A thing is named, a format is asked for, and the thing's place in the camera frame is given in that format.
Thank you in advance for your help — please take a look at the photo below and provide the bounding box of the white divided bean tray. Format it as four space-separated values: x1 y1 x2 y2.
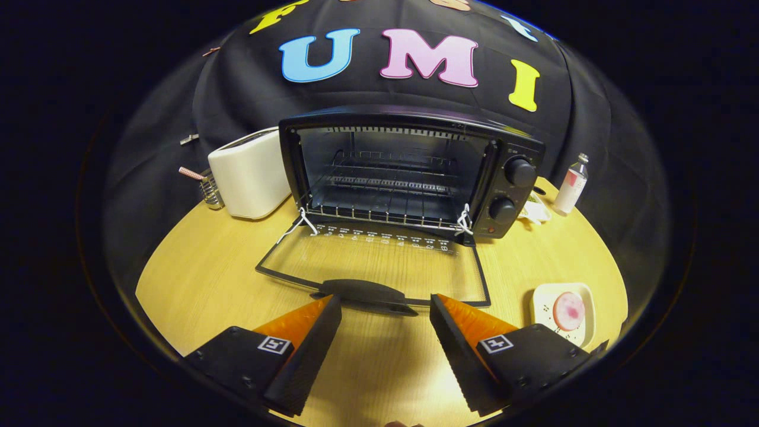
519 191 552 225

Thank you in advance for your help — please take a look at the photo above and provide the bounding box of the cream square plate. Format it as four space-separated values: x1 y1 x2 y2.
530 282 596 349

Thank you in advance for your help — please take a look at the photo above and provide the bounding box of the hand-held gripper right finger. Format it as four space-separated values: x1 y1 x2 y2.
429 293 608 417

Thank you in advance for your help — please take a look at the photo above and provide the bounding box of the wire mesh holder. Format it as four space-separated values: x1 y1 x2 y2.
199 169 226 211

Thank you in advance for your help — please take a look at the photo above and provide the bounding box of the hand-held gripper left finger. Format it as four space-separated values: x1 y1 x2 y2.
184 294 343 418

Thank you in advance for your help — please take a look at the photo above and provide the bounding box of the pink ham slice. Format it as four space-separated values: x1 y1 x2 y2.
553 291 586 332

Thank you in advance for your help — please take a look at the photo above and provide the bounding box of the clear plastic bottle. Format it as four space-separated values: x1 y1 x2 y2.
553 153 589 216

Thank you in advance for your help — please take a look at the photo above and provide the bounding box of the black toaster oven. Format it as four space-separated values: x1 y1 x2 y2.
255 106 546 316

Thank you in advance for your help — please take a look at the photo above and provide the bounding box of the white pop-up toaster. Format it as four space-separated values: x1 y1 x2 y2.
208 126 292 221

